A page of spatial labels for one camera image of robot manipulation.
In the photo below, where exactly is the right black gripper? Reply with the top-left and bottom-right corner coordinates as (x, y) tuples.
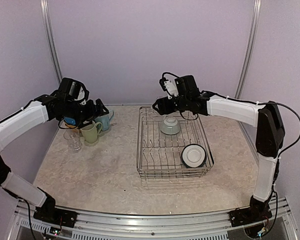
(152, 94), (189, 115)

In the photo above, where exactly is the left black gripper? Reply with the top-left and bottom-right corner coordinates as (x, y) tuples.
(60, 98), (109, 129)

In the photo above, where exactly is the light blue mug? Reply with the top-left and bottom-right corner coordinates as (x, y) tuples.
(94, 110), (114, 132)

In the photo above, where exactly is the green grid pattern bowl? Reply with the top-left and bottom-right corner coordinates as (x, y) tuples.
(160, 116), (181, 135)

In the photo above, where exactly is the green mug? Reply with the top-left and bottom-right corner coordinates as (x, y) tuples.
(80, 121), (103, 144)

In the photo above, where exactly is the blue dotted plate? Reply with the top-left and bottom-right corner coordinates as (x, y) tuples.
(63, 117), (77, 126)

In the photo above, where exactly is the clear glass tumbler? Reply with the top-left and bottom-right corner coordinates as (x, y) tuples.
(63, 129), (82, 152)
(146, 107), (165, 122)

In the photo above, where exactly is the large yellow dotted plate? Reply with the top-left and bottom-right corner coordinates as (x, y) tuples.
(65, 124), (80, 132)

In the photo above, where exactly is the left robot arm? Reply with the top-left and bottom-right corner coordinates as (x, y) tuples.
(0, 77), (109, 223)

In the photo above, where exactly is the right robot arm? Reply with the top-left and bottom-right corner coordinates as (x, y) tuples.
(152, 75), (288, 222)

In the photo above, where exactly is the black rimmed white bowl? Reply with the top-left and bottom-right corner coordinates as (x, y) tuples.
(180, 144), (207, 168)

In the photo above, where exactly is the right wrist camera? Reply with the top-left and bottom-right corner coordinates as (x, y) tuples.
(159, 72), (179, 99)

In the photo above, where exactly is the metal wire dish rack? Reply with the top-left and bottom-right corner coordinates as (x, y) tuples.
(136, 106), (215, 179)

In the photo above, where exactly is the right aluminium corner post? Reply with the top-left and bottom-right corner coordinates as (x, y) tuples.
(234, 0), (262, 99)

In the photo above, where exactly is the aluminium corner post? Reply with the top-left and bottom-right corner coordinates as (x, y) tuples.
(40, 0), (63, 85)
(234, 0), (262, 99)

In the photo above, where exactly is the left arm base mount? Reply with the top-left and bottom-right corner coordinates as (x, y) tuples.
(33, 196), (78, 228)

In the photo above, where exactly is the left aluminium corner post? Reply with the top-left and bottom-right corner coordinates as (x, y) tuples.
(40, 0), (63, 85)

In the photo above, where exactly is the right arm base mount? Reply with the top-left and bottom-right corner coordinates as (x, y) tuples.
(228, 197), (273, 227)

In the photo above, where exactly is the aluminium front rail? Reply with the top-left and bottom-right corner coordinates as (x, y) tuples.
(7, 197), (298, 240)

